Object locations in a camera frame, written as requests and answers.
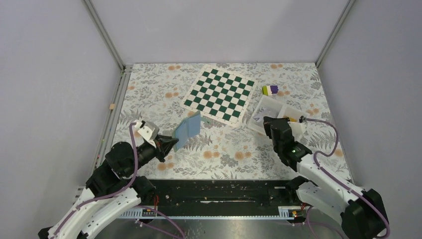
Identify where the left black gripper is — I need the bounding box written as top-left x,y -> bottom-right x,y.
125,134 -> 179,176

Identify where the white blue credit card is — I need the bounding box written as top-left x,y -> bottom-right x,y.
252,111 -> 268,124

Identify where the green leather card holder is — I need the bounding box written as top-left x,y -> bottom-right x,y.
172,111 -> 209,152

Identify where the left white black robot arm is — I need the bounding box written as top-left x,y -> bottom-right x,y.
38,134 -> 179,239

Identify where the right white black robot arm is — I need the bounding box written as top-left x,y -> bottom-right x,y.
263,116 -> 391,239

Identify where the clear plastic compartment tray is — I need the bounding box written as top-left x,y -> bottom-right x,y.
247,95 -> 309,134

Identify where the green purple toy block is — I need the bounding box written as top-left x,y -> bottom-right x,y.
262,85 -> 279,96

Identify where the green white chessboard mat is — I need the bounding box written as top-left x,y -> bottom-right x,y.
180,64 -> 257,127

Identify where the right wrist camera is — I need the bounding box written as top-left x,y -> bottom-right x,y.
288,116 -> 307,137

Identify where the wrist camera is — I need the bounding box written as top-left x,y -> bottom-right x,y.
134,120 -> 159,148
288,116 -> 307,137

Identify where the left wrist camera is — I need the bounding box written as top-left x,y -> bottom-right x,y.
134,120 -> 159,148

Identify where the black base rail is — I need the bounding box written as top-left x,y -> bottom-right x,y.
92,178 -> 340,219

